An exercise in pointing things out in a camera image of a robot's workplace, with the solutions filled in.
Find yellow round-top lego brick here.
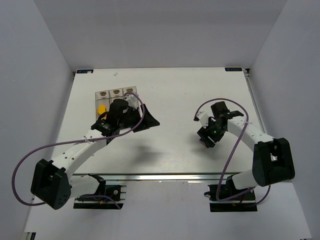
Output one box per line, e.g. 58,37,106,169
97,104,107,116

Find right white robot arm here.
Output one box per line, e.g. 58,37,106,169
193,98,296,202

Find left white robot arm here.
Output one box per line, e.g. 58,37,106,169
31,98,160,210

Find middle clear plastic container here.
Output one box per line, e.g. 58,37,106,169
108,88,124,105

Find clear plastic container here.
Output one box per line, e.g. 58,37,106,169
108,88,124,105
122,86,138,99
95,90,110,119

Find right clear plastic container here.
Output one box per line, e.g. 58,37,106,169
122,86,138,99

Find left clear plastic container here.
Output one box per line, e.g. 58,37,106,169
95,90,110,119

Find right blue corner label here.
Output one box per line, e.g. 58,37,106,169
224,67,243,72

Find blue corner label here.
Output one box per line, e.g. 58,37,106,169
224,67,243,72
76,69,94,74

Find left blue corner label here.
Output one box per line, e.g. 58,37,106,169
76,69,94,74

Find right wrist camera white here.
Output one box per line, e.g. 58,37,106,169
193,111,210,129

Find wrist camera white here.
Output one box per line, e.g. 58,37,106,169
124,94,139,109
193,111,210,129

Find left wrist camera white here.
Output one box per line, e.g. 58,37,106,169
124,94,139,109

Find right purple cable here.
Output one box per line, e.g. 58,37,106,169
194,97,272,206

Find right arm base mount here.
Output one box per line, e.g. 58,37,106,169
203,184,258,213

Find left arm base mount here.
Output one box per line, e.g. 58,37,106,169
71,174,127,210

